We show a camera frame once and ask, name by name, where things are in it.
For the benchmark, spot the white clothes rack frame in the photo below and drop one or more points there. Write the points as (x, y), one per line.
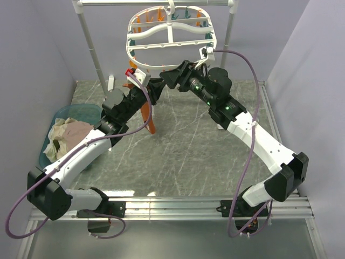
(79, 10)

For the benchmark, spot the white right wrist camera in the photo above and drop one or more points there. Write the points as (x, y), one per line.
(207, 56)

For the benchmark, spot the orange clip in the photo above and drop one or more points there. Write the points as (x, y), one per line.
(132, 65)

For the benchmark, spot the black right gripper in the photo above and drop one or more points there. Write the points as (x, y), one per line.
(181, 75)

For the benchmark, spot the teal plastic laundry basket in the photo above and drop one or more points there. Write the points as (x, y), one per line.
(89, 113)

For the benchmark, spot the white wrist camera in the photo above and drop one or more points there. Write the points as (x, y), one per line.
(140, 76)
(207, 56)

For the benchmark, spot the cream cloth in basket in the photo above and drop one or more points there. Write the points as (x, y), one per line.
(57, 146)

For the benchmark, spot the white oval clip hanger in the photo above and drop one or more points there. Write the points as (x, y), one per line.
(165, 27)

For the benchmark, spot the orange and beige underwear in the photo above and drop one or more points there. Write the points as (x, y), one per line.
(145, 112)

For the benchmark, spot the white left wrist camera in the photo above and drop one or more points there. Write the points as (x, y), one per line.
(140, 76)

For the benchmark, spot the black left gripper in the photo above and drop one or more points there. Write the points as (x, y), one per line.
(154, 88)

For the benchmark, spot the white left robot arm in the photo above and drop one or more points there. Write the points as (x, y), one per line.
(49, 188)

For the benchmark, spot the pink cloth in basket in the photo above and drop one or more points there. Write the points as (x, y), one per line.
(75, 132)

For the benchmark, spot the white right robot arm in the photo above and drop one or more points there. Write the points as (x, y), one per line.
(288, 169)

